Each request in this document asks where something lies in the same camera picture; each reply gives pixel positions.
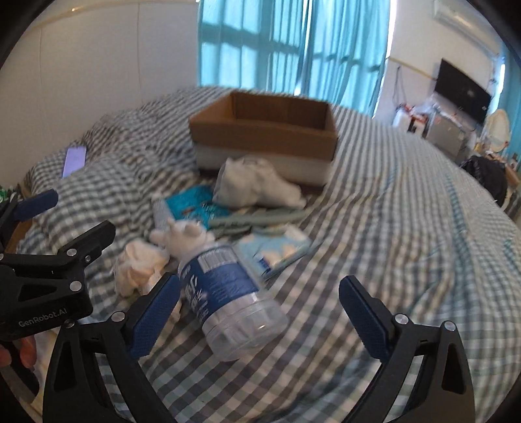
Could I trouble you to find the white tissue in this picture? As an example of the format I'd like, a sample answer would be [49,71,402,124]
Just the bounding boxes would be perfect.
[113,239,170,298]

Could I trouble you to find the teal blister card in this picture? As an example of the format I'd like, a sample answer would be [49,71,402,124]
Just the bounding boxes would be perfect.
[166,185,231,228]

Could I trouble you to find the clear jar blue label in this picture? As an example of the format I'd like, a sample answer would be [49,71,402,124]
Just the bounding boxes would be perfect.
[178,242,289,362]

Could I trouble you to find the grey white sock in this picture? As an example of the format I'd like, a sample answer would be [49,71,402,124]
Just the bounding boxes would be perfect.
[213,156,306,209]

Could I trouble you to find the blue tissue pack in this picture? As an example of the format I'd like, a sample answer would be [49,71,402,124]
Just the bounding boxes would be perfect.
[233,224,312,281]

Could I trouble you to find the white unicorn toy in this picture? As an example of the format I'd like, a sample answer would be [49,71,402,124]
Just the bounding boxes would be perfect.
[149,218,216,259]

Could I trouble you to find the left human hand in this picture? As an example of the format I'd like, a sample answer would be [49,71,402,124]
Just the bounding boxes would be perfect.
[0,336,37,369]

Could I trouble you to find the smartphone with lit screen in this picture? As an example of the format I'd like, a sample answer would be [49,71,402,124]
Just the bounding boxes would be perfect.
[62,146,87,178]

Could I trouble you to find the grey checkered bed cover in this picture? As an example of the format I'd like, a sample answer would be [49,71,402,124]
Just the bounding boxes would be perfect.
[18,87,520,422]

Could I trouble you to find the black bag on chair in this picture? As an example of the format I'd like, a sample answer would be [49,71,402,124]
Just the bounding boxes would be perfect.
[459,156,508,207]

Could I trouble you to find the brown cardboard box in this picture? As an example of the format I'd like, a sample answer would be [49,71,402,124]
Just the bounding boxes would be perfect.
[189,91,338,189]

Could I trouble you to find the silver mini fridge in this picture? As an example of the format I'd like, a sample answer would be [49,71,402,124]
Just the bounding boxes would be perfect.
[426,113,467,161]

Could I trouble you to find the white suitcase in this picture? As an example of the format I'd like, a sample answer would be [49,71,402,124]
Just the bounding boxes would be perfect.
[392,105,412,132]

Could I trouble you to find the teal side curtain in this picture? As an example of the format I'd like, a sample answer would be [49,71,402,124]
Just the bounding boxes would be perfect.
[498,44,521,158]

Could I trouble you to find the teal window curtain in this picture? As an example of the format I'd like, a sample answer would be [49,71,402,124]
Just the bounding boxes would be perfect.
[198,0,395,116]

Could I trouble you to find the white air conditioner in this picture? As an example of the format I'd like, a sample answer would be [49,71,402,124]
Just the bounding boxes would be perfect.
[433,0,501,58]

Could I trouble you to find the black wall television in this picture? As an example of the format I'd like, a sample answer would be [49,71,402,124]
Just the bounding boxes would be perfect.
[434,59,492,124]

